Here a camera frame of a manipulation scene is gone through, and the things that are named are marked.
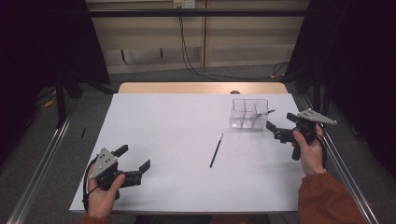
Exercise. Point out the person's right hand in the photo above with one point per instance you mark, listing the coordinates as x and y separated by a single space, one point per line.
311 155

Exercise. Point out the white wall socket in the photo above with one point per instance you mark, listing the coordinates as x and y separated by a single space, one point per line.
185 3

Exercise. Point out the black horizontal frame bar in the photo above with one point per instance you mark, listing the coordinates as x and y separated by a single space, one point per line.
186 13

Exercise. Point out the small black stick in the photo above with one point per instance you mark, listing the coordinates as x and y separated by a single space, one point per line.
83 132

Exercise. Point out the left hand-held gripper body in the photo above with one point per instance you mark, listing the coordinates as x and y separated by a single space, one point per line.
104 163

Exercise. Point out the wooden table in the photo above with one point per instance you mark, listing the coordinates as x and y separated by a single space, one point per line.
186 88

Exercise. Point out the black pen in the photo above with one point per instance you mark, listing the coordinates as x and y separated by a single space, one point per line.
265 113

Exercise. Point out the person's left hand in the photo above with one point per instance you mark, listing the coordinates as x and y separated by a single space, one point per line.
101 202

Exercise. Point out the metal floor rail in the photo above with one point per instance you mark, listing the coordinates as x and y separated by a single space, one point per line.
345 174
40 168

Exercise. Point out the black metal stand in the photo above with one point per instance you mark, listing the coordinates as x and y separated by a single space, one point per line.
60 102

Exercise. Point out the black pen refill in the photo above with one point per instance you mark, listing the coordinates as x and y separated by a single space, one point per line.
216 151

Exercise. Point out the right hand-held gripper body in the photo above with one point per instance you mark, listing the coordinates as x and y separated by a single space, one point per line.
314 116

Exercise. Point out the black curtain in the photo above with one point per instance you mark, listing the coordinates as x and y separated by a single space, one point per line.
31 46
358 62

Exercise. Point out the clear acrylic pen holder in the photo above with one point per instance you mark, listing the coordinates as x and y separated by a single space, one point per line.
246 121

